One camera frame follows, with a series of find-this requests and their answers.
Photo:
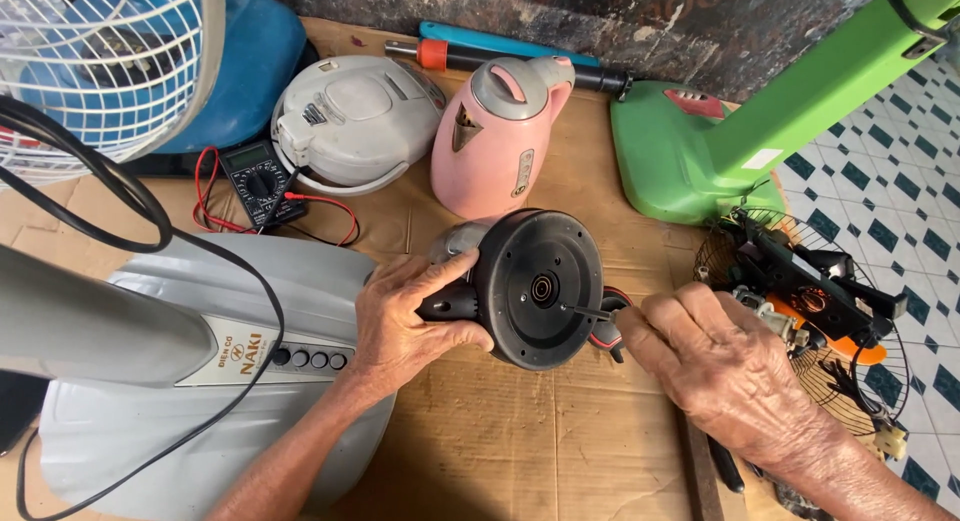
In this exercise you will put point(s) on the person's right hand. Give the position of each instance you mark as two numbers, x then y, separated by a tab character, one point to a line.
727	371

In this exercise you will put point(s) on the person's left hand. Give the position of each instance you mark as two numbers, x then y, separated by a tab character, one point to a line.
390	318

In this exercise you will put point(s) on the person's right fingers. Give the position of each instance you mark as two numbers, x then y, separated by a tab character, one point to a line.
651	322

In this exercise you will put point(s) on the red and black screwdriver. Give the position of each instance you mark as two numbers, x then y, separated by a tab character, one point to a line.
589	310

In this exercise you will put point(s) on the steel kettle with black base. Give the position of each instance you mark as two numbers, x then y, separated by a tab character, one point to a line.
525	281

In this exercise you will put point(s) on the black and orange fan motor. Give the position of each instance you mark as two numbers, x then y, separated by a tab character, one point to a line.
795	288

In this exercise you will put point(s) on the black pen-shaped tool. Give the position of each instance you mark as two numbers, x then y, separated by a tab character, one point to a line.
726	467

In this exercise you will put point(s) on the green fan stand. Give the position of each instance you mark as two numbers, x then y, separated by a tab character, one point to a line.
675	161

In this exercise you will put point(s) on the brown cardboard sheet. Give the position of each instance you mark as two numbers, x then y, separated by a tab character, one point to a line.
525	446

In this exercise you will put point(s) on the pink electric kettle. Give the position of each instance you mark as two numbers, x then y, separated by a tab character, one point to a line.
487	146

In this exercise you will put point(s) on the black tube with orange collar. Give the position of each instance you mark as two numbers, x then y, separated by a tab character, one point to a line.
465	58

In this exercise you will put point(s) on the light blue tube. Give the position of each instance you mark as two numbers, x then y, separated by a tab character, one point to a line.
480	41

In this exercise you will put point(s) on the white electric cooker pot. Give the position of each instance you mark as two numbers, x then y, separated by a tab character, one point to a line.
360	123

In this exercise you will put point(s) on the black multimeter probe lead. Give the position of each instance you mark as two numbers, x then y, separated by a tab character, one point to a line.
279	195

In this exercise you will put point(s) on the black digital multimeter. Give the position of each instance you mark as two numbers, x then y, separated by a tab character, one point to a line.
259	180

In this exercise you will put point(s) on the red multimeter probe lead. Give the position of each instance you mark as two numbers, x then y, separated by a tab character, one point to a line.
202	198

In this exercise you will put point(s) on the blue plastic fan body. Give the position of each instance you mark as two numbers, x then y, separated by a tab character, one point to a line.
247	63

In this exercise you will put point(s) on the grey fan base with buttons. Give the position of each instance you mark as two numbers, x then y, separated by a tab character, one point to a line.
150	446

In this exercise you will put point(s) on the grey fan pole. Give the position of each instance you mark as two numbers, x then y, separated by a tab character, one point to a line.
90	326

